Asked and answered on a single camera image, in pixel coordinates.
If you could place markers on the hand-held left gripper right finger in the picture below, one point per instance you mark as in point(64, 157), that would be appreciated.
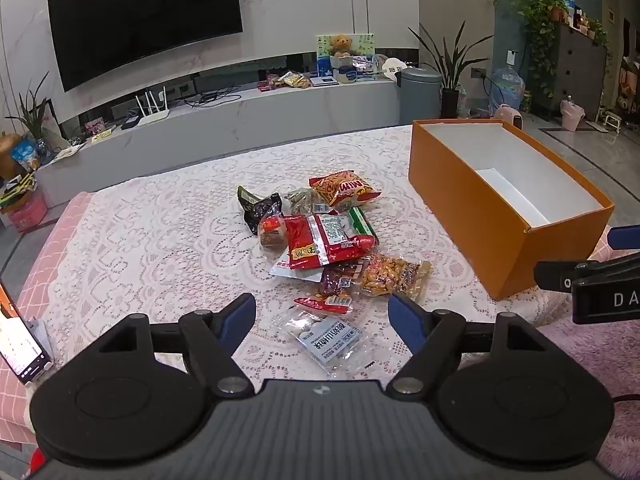
point(405, 321)

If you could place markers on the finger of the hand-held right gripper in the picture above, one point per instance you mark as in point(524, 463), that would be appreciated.
point(552, 275)
point(625, 238)

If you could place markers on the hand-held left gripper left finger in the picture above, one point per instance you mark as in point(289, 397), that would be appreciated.
point(240, 321)

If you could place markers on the orange peanut snack packet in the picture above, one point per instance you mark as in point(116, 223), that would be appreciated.
point(395, 277)

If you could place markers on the orange cardboard box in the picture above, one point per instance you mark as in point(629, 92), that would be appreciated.
point(470, 210)

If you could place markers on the large red snack packet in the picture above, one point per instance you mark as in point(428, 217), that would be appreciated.
point(312, 242)

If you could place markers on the pile of snacks on console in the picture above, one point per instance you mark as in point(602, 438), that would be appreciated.
point(285, 81)

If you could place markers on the pink fluffy rug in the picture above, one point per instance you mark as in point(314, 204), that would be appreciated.
point(610, 360)

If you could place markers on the dark red snack packet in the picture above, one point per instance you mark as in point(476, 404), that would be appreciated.
point(340, 280)

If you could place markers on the small red snack packet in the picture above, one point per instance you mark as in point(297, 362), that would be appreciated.
point(325, 303)

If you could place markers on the clear packet with blue label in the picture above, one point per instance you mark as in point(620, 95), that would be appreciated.
point(322, 340)

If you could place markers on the small red-brown snack packet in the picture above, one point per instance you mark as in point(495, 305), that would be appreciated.
point(271, 234)

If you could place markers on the white lace tablecloth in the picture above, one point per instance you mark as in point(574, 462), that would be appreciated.
point(165, 240)

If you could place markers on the black snack packet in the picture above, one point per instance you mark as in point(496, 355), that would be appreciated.
point(257, 207)

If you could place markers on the white step stool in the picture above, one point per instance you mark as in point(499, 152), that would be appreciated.
point(610, 121)

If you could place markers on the pink waste basket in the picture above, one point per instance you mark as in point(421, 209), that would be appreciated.
point(571, 116)

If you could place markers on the orange-red chip bag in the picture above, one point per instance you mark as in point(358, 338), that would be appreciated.
point(342, 190)

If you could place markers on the small pink appliance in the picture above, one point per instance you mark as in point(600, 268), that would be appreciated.
point(509, 116)

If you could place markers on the dark grey cabinet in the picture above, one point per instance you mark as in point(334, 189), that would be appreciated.
point(570, 75)

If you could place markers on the large water jug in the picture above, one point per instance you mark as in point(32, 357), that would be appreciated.
point(506, 87)

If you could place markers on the pink checked table cover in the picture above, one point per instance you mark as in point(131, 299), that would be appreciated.
point(45, 275)

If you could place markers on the grey television console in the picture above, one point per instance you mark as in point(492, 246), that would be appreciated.
point(280, 115)

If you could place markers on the long-leaf potted plant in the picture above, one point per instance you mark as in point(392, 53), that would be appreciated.
point(450, 80)

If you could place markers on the smartphone on stand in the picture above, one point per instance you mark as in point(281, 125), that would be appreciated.
point(20, 340)

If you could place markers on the grey trash bin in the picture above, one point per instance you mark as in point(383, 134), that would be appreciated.
point(420, 97)

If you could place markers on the white router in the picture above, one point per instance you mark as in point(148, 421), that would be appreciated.
point(152, 112)

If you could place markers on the trailing ivy plant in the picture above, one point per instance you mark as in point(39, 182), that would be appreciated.
point(537, 25)

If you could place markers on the pink storage basket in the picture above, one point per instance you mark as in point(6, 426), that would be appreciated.
point(27, 212)

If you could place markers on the white round object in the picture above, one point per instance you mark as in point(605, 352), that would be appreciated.
point(395, 69)

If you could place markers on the yellow and black packets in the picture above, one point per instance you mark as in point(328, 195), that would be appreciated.
point(17, 190)

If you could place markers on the blue box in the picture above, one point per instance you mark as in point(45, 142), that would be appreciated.
point(324, 66)

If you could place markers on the blue snack bag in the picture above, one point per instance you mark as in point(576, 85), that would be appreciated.
point(27, 156)

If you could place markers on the green picture board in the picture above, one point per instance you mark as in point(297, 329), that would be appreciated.
point(365, 44)

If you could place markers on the brown teddy bear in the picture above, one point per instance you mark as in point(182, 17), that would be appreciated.
point(341, 46)

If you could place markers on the brown vase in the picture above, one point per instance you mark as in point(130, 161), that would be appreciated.
point(9, 157)

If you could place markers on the thin-leaf potted plant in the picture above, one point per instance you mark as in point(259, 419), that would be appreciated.
point(32, 110)

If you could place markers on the black curved television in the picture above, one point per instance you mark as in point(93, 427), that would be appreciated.
point(145, 17)

